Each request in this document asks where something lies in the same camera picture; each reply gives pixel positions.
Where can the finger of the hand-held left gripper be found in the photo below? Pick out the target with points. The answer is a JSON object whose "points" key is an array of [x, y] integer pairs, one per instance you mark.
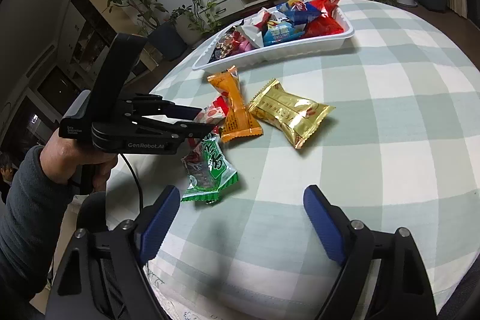
{"points": [[195, 129], [185, 112]]}

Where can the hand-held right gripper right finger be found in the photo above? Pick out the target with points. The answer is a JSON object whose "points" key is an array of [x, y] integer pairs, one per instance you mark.
{"points": [[322, 222]]}

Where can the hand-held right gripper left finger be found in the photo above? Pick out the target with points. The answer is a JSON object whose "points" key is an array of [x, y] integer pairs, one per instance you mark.
{"points": [[161, 222]]}

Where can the peach print snack packet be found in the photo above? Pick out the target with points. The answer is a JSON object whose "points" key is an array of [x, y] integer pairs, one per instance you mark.
{"points": [[212, 113]]}

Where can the black snack packet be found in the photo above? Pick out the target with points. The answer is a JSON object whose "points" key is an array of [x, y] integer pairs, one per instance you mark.
{"points": [[221, 50]]}

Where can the white and red snack packet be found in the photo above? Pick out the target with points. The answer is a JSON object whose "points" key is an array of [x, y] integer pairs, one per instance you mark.
{"points": [[251, 35]]}

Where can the light blue snack packet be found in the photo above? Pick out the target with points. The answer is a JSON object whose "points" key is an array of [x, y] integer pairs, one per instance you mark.
{"points": [[279, 35]]}

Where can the cartoon print snack packet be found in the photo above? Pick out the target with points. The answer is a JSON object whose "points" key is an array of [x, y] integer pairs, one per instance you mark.
{"points": [[277, 19]]}

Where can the white plastic tray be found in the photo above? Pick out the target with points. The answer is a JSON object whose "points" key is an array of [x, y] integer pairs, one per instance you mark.
{"points": [[300, 46]]}

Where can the person's left forearm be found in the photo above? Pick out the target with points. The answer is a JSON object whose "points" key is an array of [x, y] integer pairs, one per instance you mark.
{"points": [[26, 222]]}

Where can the person's left hand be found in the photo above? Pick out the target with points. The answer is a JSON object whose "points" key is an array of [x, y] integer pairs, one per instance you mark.
{"points": [[63, 158]]}

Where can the green snack packet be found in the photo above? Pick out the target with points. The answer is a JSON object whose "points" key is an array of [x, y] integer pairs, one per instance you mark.
{"points": [[210, 170]]}

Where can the orange snack packet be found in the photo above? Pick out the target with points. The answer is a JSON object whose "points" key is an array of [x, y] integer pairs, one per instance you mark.
{"points": [[236, 106]]}

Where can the wooden display cabinet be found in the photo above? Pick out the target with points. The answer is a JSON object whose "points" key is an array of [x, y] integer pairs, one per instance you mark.
{"points": [[86, 27]]}

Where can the leafy plant in dark pot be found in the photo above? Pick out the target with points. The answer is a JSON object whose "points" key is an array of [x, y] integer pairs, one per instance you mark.
{"points": [[168, 39]]}

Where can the pink snack packet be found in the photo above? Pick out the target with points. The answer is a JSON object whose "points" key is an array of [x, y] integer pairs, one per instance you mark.
{"points": [[245, 45]]}

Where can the gold snack packet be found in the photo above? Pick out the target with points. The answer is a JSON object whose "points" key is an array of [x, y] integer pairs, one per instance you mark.
{"points": [[292, 110]]}

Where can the green checked tablecloth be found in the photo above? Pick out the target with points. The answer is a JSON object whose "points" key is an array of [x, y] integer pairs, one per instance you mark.
{"points": [[375, 117]]}

